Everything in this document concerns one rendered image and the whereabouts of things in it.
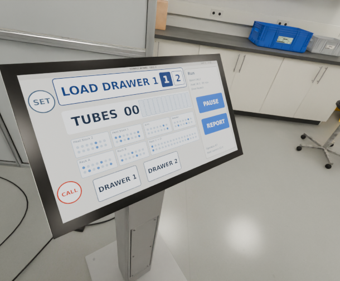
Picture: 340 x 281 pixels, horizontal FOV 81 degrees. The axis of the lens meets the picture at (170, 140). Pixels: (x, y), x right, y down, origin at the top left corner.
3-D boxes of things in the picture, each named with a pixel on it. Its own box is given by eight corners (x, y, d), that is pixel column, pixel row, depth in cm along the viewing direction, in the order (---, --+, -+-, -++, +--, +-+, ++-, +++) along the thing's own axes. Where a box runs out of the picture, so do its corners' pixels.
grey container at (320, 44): (326, 51, 276) (334, 37, 266) (340, 57, 252) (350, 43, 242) (299, 47, 274) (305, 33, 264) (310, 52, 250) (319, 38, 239)
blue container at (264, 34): (289, 45, 271) (298, 27, 258) (305, 53, 239) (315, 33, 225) (247, 39, 267) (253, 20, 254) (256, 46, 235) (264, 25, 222)
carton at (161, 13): (166, 26, 263) (169, 0, 246) (165, 30, 238) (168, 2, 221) (135, 22, 260) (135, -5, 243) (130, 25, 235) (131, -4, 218)
